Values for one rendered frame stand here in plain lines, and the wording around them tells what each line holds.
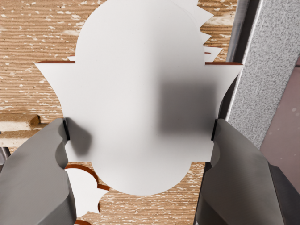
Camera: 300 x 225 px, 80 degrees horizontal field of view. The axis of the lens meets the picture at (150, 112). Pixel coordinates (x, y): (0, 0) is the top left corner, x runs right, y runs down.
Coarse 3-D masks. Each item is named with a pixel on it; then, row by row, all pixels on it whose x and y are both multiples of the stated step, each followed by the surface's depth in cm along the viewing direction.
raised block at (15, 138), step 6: (6, 132) 29; (12, 132) 29; (18, 132) 29; (24, 132) 29; (30, 132) 29; (36, 132) 29; (0, 138) 27; (6, 138) 27; (12, 138) 27; (18, 138) 27; (24, 138) 27; (0, 144) 28; (6, 144) 28; (12, 144) 28; (18, 144) 28
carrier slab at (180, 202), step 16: (192, 176) 35; (112, 192) 37; (176, 192) 37; (192, 192) 37; (112, 208) 39; (128, 208) 39; (144, 208) 39; (160, 208) 39; (176, 208) 39; (192, 208) 39; (96, 224) 42; (112, 224) 42; (128, 224) 42; (144, 224) 42; (160, 224) 42; (176, 224) 42; (192, 224) 42
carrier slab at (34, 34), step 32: (0, 0) 21; (32, 0) 21; (64, 0) 21; (96, 0) 21; (224, 0) 22; (0, 32) 23; (32, 32) 23; (64, 32) 23; (224, 32) 23; (0, 64) 25; (32, 64) 25; (0, 96) 27; (32, 96) 27
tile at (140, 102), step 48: (144, 0) 9; (96, 48) 10; (144, 48) 10; (192, 48) 10; (96, 96) 11; (144, 96) 12; (192, 96) 12; (96, 144) 13; (144, 144) 13; (192, 144) 13; (144, 192) 15
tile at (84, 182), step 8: (72, 168) 32; (80, 168) 32; (88, 168) 33; (72, 176) 33; (80, 176) 33; (88, 176) 33; (96, 176) 34; (72, 184) 34; (80, 184) 34; (88, 184) 34; (96, 184) 34; (80, 192) 35; (88, 192) 35; (96, 192) 35; (104, 192) 35; (80, 200) 36; (88, 200) 36; (96, 200) 36; (80, 208) 37; (88, 208) 37; (96, 208) 37; (80, 216) 38
